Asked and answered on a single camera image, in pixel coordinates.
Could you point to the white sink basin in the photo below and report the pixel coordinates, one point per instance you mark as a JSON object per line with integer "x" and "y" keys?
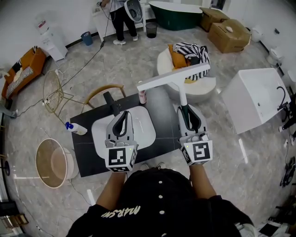
{"x": 144, "y": 129}

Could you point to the blue waste bin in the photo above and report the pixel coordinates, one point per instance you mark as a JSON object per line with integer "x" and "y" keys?
{"x": 87, "y": 39}

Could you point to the white power strip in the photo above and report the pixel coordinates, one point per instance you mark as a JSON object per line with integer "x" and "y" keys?
{"x": 45, "y": 101}

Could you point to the small cardboard box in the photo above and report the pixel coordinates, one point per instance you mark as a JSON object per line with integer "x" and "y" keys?
{"x": 212, "y": 17}

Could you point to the black mesh waste bin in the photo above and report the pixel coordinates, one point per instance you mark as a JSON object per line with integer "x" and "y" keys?
{"x": 151, "y": 31}

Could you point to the round white toilet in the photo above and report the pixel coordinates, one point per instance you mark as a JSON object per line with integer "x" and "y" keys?
{"x": 257, "y": 34}

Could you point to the dark green bathtub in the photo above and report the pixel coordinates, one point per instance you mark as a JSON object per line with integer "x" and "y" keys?
{"x": 175, "y": 16}

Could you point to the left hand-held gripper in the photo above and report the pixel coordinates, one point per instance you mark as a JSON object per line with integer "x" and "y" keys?
{"x": 120, "y": 157}

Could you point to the standing person in background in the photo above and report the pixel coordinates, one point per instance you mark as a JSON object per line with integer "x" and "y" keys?
{"x": 102, "y": 23}

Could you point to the white toilet with cistern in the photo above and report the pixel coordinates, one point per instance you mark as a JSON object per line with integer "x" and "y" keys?
{"x": 275, "y": 55}

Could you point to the person's left forearm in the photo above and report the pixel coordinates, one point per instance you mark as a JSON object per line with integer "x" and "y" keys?
{"x": 111, "y": 189}

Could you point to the orange sofa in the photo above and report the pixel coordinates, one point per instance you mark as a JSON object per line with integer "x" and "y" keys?
{"x": 34, "y": 62}

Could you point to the striped sofa cushion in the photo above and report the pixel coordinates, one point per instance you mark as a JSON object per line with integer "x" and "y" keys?
{"x": 18, "y": 81}

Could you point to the grey floor appliance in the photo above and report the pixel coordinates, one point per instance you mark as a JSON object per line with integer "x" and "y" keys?
{"x": 8, "y": 112}

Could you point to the person's white shoe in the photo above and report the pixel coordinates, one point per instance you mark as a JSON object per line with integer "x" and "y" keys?
{"x": 162, "y": 165}
{"x": 144, "y": 166}

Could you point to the person's black buttoned shirt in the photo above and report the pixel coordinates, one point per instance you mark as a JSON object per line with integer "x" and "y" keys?
{"x": 162, "y": 208}

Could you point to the curved wooden chair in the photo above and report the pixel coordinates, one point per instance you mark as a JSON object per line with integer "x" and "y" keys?
{"x": 101, "y": 89}

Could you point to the round beige basin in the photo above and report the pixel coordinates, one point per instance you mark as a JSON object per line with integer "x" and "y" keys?
{"x": 52, "y": 162}

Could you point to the black bathtub faucet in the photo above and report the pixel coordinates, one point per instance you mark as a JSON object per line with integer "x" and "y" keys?
{"x": 284, "y": 99}

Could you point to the white round lounge chair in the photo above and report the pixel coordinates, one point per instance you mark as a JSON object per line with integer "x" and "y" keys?
{"x": 201, "y": 90}

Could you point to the small white oval object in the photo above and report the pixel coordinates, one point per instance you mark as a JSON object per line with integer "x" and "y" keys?
{"x": 229, "y": 29}

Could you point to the wooden vanity cabinet, dark top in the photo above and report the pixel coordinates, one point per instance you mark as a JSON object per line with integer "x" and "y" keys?
{"x": 85, "y": 150}

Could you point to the white bathtub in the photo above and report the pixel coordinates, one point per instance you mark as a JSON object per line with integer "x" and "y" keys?
{"x": 252, "y": 99}

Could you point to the white water dispenser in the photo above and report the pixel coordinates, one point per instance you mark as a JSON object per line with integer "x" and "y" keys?
{"x": 53, "y": 39}

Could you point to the black sink faucet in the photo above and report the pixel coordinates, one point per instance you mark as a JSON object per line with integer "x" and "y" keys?
{"x": 111, "y": 104}

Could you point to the pink bottle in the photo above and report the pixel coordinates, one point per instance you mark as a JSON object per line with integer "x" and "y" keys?
{"x": 143, "y": 98}

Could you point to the marble side table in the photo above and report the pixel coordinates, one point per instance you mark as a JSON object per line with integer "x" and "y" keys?
{"x": 273, "y": 230}

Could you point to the wooden crate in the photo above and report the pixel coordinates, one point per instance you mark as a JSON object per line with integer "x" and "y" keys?
{"x": 16, "y": 221}

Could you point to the person's right forearm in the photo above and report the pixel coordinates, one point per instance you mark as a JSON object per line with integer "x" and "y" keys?
{"x": 203, "y": 182}

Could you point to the white wall-hung toilet bowl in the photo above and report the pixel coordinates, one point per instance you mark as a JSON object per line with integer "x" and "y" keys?
{"x": 134, "y": 10}

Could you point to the person's left white shoe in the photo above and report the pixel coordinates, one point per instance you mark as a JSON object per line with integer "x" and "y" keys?
{"x": 144, "y": 166}

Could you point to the orange cushion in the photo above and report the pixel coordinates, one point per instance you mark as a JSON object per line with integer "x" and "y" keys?
{"x": 178, "y": 59}

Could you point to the black wheeled device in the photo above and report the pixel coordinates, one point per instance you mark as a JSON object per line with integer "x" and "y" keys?
{"x": 288, "y": 172}

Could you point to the black and white striped blanket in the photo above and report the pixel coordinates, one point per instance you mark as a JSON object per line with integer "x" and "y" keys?
{"x": 196, "y": 53}

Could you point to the black round stand base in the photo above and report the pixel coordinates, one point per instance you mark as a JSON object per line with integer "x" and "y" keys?
{"x": 7, "y": 167}

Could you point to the white pump bottle, blue cap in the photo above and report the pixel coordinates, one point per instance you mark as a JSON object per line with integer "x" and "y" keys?
{"x": 77, "y": 129}

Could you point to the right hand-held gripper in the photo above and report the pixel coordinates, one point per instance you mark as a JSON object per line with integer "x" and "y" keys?
{"x": 200, "y": 150}

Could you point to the person's right white shoe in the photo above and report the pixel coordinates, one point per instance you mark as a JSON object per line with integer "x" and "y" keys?
{"x": 162, "y": 165}

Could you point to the large cardboard box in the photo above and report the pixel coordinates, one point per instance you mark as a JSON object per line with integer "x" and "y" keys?
{"x": 229, "y": 39}

